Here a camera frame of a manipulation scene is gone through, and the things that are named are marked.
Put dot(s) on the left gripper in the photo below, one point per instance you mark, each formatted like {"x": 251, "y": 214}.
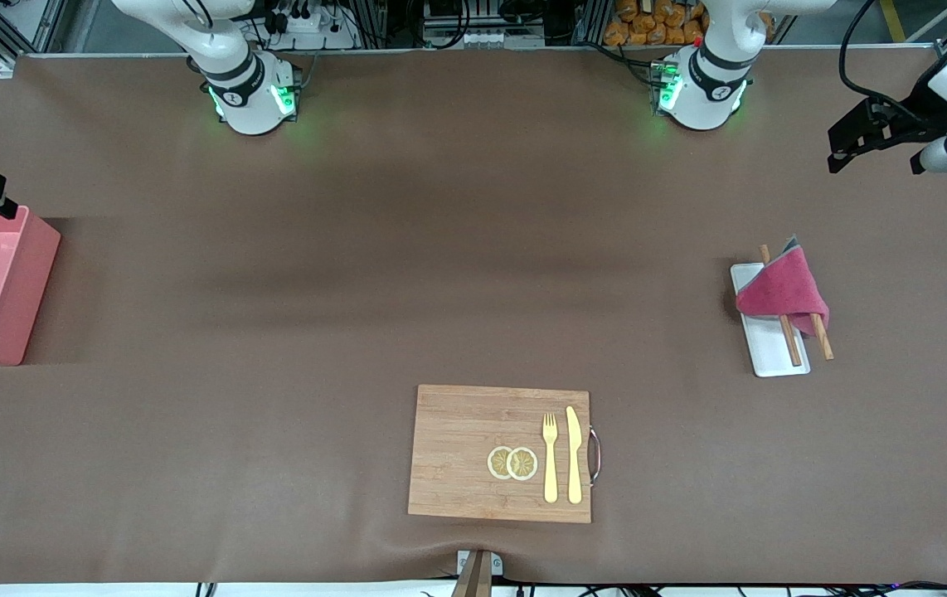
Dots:
{"x": 918, "y": 121}

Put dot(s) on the red cloth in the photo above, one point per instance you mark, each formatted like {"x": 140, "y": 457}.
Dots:
{"x": 784, "y": 286}

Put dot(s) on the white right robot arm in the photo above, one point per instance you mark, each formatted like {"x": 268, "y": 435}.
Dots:
{"x": 250, "y": 91}

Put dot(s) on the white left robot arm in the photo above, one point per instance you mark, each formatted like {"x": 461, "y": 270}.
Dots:
{"x": 701, "y": 91}

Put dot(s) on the white rectangular tray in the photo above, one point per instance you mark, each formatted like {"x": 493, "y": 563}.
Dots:
{"x": 768, "y": 348}

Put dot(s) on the orange snack bags pile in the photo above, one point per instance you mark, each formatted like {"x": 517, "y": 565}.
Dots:
{"x": 648, "y": 21}

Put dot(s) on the white power strip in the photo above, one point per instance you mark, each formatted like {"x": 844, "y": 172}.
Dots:
{"x": 308, "y": 25}

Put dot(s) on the white socket strip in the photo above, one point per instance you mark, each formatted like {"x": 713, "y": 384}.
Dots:
{"x": 486, "y": 38}

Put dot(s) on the brown table mat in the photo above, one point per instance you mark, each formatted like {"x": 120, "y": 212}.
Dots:
{"x": 440, "y": 249}

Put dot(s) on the yellow knife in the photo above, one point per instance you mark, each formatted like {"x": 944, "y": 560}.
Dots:
{"x": 575, "y": 456}

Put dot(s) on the yellow fork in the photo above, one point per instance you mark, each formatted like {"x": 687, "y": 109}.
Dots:
{"x": 551, "y": 464}

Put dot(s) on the lemon slice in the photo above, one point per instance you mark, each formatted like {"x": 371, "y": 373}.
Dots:
{"x": 497, "y": 463}
{"x": 523, "y": 464}

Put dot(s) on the wooden cutting board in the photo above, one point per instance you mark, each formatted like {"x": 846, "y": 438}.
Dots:
{"x": 457, "y": 456}

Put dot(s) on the aluminium frame profile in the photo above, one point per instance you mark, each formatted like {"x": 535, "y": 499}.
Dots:
{"x": 50, "y": 25}

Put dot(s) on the silver metal bracket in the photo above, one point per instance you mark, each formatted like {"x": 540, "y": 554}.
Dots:
{"x": 497, "y": 565}

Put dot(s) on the brown wooden post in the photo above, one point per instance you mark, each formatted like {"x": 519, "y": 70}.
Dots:
{"x": 473, "y": 580}

